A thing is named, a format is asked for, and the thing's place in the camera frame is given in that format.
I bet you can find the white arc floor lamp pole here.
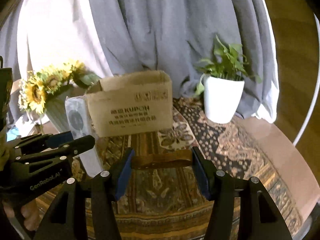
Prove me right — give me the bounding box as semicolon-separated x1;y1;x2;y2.
293;13;319;146

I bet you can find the beige curtain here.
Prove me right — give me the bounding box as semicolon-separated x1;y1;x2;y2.
17;0;112;79

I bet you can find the pale green ribbed vase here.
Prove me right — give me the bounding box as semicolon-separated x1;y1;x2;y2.
45;85;73;133

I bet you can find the brown cardboard box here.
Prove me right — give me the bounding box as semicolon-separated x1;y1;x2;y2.
85;70;173;137

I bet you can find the white pot green plant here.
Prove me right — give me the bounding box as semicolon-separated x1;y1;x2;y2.
195;36;262;124

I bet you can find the grey curtain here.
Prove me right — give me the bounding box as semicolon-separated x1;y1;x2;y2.
1;0;279;123

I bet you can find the patterned oriental rug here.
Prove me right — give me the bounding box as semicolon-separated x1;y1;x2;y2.
35;97;304;240

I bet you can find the sunflower bouquet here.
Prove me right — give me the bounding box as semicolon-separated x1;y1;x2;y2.
18;59;100;115

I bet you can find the white remote control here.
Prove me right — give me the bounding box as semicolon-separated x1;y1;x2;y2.
65;96;103;177

